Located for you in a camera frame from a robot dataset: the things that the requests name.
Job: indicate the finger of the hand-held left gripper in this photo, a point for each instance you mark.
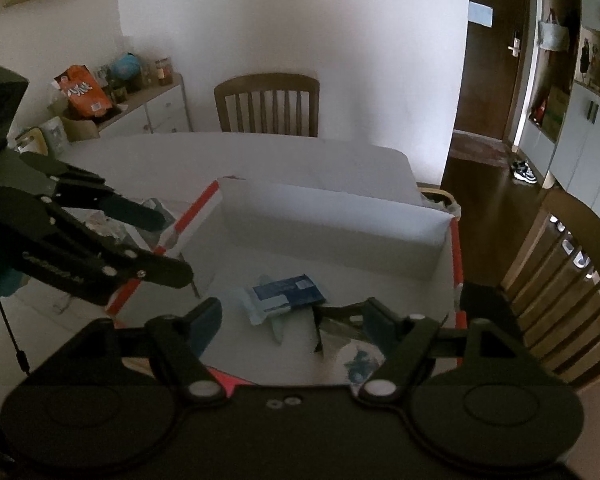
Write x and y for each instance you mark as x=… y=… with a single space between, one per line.
x=140 y=216
x=165 y=272

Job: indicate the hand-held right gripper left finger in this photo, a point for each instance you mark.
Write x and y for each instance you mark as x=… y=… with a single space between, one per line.
x=207 y=317

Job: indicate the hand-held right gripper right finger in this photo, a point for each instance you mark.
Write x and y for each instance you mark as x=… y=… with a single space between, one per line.
x=380 y=322

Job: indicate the blue-white packet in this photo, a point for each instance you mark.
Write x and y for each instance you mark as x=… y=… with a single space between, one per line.
x=285 y=292

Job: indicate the red cardboard box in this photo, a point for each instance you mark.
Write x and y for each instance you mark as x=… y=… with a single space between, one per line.
x=330 y=220

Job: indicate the white desktop table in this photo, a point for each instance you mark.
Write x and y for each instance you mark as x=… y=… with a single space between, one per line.
x=280 y=155

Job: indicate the white printed container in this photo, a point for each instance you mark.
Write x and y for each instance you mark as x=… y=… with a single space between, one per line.
x=50 y=135

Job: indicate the small brown cardboard box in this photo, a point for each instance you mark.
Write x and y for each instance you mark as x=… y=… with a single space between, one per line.
x=80 y=129

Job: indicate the orange snack bag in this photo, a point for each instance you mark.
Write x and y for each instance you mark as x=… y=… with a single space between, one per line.
x=82 y=92

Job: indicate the white sideboard cabinet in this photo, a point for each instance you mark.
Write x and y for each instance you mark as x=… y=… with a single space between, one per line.
x=165 y=110

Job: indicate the blue globe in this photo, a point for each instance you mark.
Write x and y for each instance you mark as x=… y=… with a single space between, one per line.
x=126 y=66

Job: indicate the glass jar with red lid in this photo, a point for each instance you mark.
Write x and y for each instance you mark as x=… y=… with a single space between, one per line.
x=163 y=72

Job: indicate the wooden slat-back chair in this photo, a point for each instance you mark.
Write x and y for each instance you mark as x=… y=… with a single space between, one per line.
x=565 y=280
x=267 y=85

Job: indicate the doormat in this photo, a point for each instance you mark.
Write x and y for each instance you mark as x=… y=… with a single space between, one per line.
x=480 y=149

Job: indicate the pair of sneakers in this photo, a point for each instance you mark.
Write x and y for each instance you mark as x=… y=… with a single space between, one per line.
x=525 y=172

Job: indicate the dark wooden door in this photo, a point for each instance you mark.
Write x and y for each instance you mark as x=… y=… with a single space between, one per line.
x=490 y=85

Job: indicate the green cardboard box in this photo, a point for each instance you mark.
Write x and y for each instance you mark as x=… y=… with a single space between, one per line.
x=555 y=110

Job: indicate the paper note on door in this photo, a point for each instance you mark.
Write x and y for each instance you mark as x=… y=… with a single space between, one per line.
x=480 y=14

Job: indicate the grey tote bag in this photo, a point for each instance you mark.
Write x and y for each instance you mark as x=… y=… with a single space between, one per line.
x=554 y=34

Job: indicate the white wall cabinet unit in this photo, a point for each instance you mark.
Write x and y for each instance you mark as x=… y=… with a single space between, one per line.
x=595 y=125

